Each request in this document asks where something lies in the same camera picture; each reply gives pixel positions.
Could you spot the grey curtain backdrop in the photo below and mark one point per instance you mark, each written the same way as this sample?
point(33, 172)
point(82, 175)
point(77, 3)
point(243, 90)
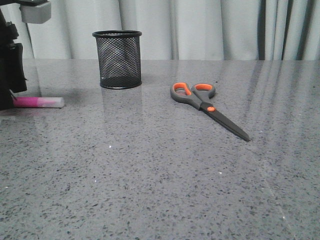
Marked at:
point(177, 29)

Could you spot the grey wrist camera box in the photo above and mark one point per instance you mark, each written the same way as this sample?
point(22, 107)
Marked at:
point(36, 11)

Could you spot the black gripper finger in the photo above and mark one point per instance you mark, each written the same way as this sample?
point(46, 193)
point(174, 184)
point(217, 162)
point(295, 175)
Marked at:
point(12, 78)

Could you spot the grey orange scissors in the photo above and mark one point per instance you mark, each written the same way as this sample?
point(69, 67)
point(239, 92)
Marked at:
point(199, 96)

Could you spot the black mesh pen cup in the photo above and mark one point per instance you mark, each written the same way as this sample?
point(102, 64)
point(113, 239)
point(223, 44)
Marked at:
point(119, 58)

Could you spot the pink highlighter pen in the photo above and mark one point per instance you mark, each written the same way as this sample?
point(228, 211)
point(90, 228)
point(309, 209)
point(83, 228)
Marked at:
point(39, 102)

